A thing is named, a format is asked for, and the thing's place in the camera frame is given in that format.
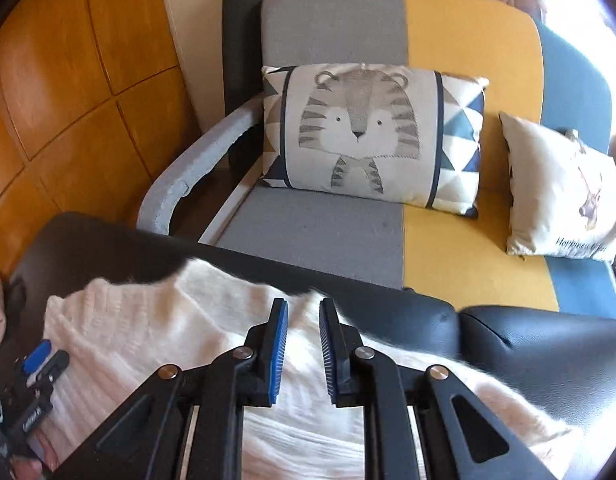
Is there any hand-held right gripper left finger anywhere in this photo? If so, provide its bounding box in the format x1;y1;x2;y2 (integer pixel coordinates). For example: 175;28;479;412
50;298;288;480

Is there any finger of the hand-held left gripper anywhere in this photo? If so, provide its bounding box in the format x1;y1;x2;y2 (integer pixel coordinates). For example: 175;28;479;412
38;350;71;386
22;340;53;376

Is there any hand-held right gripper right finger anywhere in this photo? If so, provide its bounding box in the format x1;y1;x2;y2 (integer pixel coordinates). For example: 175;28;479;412
320;298;556;480

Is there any cream knit sweater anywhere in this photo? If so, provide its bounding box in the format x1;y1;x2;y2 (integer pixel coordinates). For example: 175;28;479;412
38;257;584;480

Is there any person's left hand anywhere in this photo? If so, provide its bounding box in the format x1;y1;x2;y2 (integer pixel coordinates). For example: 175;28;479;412
13;432;56;476

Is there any grey yellow blue sofa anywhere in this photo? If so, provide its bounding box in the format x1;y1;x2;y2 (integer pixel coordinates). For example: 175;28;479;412
136;0;616;321

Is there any black leather massage bed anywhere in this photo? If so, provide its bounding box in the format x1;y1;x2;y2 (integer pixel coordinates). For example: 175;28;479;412
8;211;616;480

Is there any tiger print cushion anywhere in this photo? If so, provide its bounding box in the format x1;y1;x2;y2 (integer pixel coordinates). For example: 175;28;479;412
259;62;490;218

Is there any wooden wardrobe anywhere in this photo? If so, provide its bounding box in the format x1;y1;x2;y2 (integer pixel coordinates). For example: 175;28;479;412
0;0;204;281

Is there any deer print cushion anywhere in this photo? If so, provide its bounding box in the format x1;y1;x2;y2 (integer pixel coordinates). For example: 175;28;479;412
498;111;616;262

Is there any black rolled mat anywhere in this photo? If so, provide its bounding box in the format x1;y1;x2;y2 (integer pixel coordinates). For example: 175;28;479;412
223;0;274;171

